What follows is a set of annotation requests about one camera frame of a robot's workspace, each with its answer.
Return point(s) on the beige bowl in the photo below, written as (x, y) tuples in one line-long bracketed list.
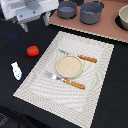
[(123, 14)]

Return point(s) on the teal padded gripper finger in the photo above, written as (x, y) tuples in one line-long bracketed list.
[(25, 27), (46, 19)]

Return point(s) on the red toy sausage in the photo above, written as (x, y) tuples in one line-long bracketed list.
[(32, 51)]

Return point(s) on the fork with wooden handle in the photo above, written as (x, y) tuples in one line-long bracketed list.
[(67, 81)]

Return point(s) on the woven beige placemat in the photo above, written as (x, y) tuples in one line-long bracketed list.
[(72, 99)]

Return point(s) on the white toy fish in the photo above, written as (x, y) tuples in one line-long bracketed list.
[(16, 71)]

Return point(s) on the grey pot with handles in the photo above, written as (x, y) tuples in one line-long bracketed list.
[(90, 12)]

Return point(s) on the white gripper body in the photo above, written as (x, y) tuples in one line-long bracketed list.
[(27, 10)]

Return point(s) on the round wooden plate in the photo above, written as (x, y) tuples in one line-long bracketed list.
[(69, 66)]

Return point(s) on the knife with wooden handle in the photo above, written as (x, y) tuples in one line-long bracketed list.
[(80, 56)]

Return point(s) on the grey frying pan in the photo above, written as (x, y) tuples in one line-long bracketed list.
[(67, 9)]

